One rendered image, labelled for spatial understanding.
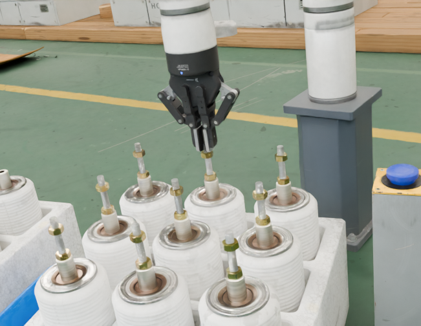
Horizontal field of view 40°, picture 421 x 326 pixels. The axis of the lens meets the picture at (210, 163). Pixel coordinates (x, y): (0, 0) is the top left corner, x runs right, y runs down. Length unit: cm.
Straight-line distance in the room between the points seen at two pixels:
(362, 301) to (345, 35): 48
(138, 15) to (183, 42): 268
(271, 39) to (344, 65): 177
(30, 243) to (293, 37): 197
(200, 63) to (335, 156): 42
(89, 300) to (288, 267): 26
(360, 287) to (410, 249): 33
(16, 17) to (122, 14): 107
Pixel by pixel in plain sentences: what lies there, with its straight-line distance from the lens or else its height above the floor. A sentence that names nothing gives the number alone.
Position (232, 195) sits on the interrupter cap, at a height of 25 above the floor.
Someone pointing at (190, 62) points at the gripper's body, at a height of 48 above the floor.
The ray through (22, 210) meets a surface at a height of 21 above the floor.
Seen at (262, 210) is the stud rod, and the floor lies 30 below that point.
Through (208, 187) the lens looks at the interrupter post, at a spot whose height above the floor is 27.
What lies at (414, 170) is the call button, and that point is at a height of 33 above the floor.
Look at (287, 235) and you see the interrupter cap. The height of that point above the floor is 25.
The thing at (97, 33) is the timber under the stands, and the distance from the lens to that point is 366.
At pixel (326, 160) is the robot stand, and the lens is 114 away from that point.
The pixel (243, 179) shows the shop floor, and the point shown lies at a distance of 153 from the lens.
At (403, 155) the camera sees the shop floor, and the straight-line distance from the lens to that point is 161.
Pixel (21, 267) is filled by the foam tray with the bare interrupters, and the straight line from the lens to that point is 107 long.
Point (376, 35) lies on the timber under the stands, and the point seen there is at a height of 7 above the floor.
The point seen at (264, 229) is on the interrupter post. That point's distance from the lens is 76.
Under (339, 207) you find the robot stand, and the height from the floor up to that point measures 9.
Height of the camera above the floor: 67
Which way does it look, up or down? 24 degrees down
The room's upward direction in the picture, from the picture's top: 8 degrees counter-clockwise
